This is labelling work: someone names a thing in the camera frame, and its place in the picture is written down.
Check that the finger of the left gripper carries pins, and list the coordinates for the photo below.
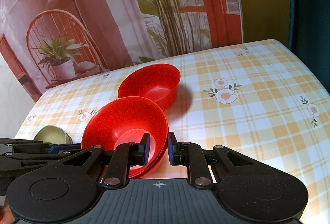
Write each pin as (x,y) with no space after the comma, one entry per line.
(56,149)

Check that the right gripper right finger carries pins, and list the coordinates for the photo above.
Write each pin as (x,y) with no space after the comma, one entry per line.
(196,159)

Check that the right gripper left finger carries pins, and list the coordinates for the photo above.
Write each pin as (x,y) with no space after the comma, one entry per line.
(119,161)

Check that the green plate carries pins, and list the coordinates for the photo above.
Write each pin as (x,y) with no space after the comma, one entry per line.
(53,134)

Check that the red bowl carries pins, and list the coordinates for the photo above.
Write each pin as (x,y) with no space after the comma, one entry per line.
(157,82)
(125,120)

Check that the checkered floral tablecloth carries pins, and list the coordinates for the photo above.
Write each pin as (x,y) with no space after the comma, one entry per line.
(256,98)

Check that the printed room backdrop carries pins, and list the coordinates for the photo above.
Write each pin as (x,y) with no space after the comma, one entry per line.
(49,42)

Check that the teal curtain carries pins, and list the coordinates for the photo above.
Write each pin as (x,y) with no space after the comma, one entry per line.
(309,36)

